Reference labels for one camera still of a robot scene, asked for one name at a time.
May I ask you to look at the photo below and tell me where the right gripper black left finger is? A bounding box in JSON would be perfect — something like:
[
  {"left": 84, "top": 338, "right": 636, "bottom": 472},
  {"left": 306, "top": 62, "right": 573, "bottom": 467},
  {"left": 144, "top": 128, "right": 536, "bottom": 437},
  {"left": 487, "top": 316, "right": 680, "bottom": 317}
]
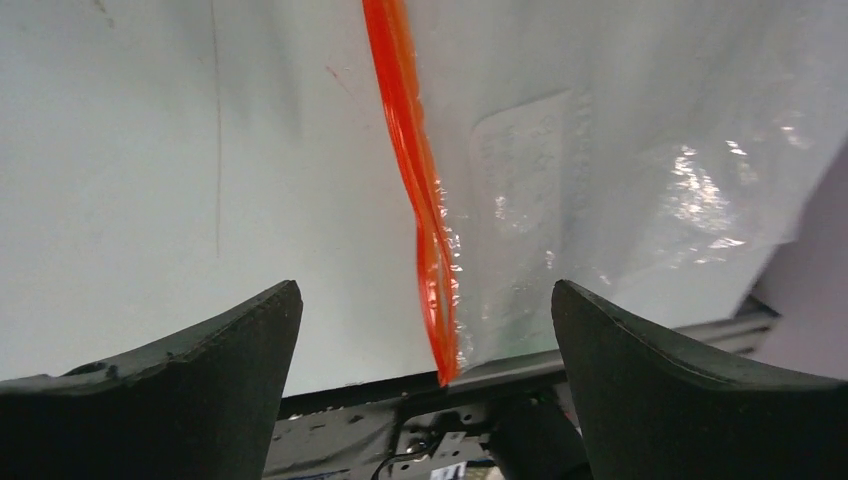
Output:
[{"left": 1, "top": 280, "right": 303, "bottom": 479}]

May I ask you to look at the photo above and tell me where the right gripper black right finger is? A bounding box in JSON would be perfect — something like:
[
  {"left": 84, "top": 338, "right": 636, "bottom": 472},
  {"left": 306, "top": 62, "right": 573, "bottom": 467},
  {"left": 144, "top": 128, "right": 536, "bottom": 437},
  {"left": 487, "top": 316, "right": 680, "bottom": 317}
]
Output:
[{"left": 551, "top": 280, "right": 847, "bottom": 479}]

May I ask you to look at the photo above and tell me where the clear zip bag orange zipper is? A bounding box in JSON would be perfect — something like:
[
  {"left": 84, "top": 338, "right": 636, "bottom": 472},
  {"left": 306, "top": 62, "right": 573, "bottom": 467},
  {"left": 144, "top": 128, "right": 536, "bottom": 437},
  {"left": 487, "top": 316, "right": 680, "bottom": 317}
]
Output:
[{"left": 362, "top": 1, "right": 847, "bottom": 385}]

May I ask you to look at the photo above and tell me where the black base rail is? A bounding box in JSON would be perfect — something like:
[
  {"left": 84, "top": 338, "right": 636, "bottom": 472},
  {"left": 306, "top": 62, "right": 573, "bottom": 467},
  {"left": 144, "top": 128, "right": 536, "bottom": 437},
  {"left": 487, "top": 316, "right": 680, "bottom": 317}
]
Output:
[{"left": 262, "top": 298, "right": 782, "bottom": 480}]

